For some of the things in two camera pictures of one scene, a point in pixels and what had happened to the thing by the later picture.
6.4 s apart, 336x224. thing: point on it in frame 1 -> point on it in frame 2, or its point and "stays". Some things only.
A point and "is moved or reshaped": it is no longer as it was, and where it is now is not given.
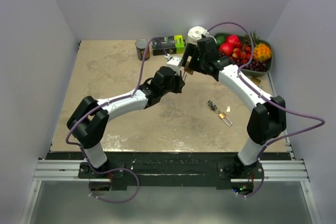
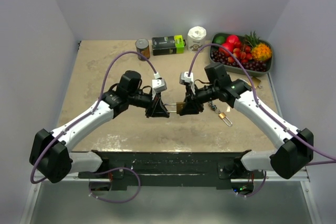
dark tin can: (141, 45) stays
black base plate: (226, 170) stays
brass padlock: (255, 81) stays
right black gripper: (193, 50) -> (192, 105)
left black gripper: (180, 84) -> (155, 109)
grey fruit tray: (247, 72) stays
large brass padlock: (187, 68) is moved or reshaped
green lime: (220, 40) stays
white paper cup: (194, 34) stays
